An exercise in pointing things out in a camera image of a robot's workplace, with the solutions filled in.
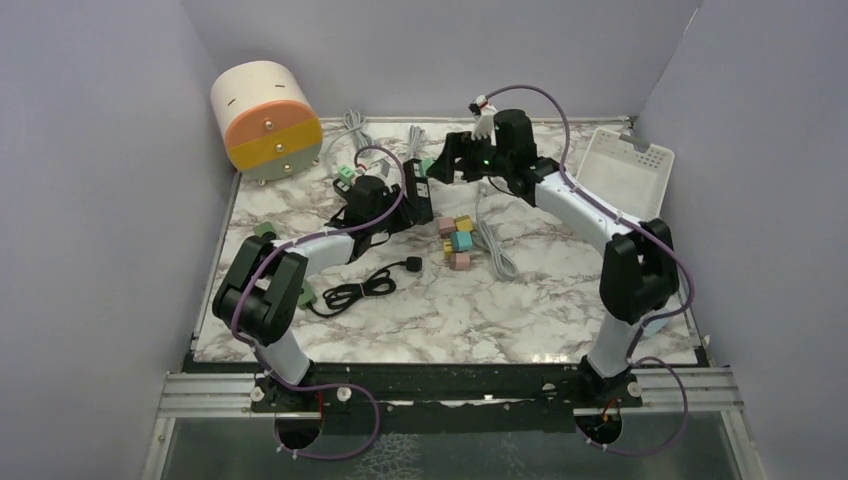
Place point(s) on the green power strip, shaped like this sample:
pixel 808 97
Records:
pixel 307 296

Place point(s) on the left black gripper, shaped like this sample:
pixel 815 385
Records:
pixel 406 215

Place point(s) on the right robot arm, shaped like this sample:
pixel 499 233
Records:
pixel 639 274

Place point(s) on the light blue small device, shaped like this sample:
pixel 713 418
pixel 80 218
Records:
pixel 655 326

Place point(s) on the round cream drawer cabinet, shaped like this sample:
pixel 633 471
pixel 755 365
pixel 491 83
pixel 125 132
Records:
pixel 268 127

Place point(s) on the pink plug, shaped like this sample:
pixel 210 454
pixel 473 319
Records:
pixel 446 226
pixel 459 261

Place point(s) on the white plastic basket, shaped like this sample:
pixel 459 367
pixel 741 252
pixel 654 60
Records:
pixel 627 172

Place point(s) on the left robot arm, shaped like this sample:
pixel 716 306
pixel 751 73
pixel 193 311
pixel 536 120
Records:
pixel 259 294

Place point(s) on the green plug on black strip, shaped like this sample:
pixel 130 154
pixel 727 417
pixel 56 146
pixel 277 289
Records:
pixel 346 175

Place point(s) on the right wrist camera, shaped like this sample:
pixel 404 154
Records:
pixel 483 112

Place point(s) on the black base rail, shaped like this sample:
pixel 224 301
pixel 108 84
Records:
pixel 465 382

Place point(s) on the black power strip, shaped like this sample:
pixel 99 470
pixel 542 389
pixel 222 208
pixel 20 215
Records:
pixel 418 192

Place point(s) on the green plug on white strip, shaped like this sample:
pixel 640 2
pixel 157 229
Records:
pixel 426 164

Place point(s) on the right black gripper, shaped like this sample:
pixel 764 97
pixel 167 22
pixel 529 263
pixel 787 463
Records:
pixel 456 147

